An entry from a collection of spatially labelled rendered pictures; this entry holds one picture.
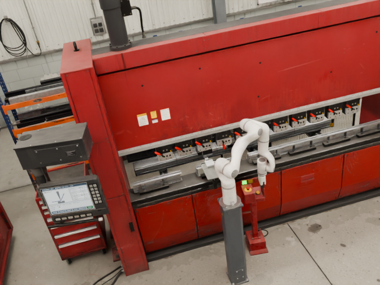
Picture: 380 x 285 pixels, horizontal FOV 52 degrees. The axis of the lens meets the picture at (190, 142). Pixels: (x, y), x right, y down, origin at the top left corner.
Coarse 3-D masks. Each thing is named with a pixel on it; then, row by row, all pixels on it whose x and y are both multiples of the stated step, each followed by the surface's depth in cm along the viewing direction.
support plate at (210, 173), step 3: (201, 165) 391; (204, 165) 391; (204, 168) 387; (207, 168) 386; (210, 168) 385; (213, 168) 385; (204, 171) 382; (207, 171) 381; (210, 171) 380; (213, 171) 380; (207, 174) 377; (210, 174) 377; (213, 174) 376; (216, 174) 375; (207, 177) 373; (210, 177) 373; (213, 177) 372; (216, 177) 372
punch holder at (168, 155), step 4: (156, 148) 367; (160, 148) 368; (164, 148) 369; (168, 148) 370; (160, 152) 370; (164, 152) 371; (168, 152) 372; (160, 156) 372; (164, 156) 375; (168, 156) 374; (172, 156) 375; (160, 160) 374; (164, 160) 375
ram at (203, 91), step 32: (320, 32) 350; (352, 32) 358; (160, 64) 328; (192, 64) 335; (224, 64) 342; (256, 64) 350; (288, 64) 358; (320, 64) 366; (352, 64) 375; (128, 96) 335; (160, 96) 342; (192, 96) 350; (224, 96) 358; (256, 96) 366; (288, 96) 375; (320, 96) 384; (128, 128) 350; (160, 128) 358; (192, 128) 366; (224, 128) 375
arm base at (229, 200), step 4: (224, 192) 328; (228, 192) 326; (232, 192) 327; (224, 196) 330; (228, 196) 328; (232, 196) 329; (236, 196) 343; (220, 200) 341; (224, 200) 333; (228, 200) 331; (232, 200) 331; (236, 200) 336; (240, 200) 337; (220, 204) 337; (224, 204) 336; (228, 204) 333; (232, 204) 331; (236, 204) 334; (224, 208) 333; (228, 208) 331; (232, 208) 331
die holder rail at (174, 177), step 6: (168, 174) 391; (174, 174) 390; (180, 174) 390; (144, 180) 388; (150, 180) 386; (156, 180) 387; (168, 180) 391; (174, 180) 392; (180, 180) 394; (138, 186) 385; (144, 186) 393; (150, 186) 388
